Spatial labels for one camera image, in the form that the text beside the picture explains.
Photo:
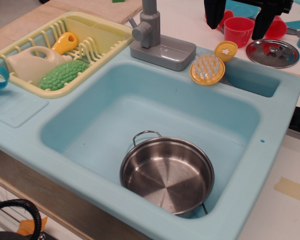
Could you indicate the grey toy faucet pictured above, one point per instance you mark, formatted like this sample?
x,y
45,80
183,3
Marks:
x,y
151,46

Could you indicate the cream toy detergent bottle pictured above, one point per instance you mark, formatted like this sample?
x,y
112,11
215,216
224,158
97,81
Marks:
x,y
34,63

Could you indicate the stainless steel pot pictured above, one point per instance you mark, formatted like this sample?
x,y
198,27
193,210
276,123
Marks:
x,y
172,173

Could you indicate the green block top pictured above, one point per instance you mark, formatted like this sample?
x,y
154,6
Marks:
x,y
118,1

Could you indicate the orange tape piece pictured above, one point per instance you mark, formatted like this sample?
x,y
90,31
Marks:
x,y
27,227

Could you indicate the teal handled utensil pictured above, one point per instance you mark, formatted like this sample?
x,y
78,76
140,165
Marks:
x,y
293,28

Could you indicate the red plastic cup right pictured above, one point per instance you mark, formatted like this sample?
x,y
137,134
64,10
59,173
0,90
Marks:
x,y
277,29

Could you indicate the red plastic cup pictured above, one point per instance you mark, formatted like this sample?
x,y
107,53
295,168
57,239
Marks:
x,y
238,30
277,29
226,17

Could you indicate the orange yellow scraper handle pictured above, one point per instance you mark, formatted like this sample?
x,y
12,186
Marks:
x,y
66,42

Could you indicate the steel pot lid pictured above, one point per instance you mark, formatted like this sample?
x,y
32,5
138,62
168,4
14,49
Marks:
x,y
272,53

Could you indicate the green bumpy sponge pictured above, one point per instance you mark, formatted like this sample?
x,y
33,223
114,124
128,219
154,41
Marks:
x,y
62,74

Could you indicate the teal plastic plate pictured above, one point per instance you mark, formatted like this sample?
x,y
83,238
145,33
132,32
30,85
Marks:
x,y
242,9

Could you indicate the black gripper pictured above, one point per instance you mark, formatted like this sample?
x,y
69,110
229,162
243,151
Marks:
x,y
269,9

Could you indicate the yellow round dish brush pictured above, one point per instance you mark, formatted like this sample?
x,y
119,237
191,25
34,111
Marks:
x,y
208,68

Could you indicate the red plastic cup left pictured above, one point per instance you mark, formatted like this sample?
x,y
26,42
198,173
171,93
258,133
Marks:
x,y
226,17

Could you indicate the red plastic cup front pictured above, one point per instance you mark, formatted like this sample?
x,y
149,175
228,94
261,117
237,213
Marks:
x,y
238,30

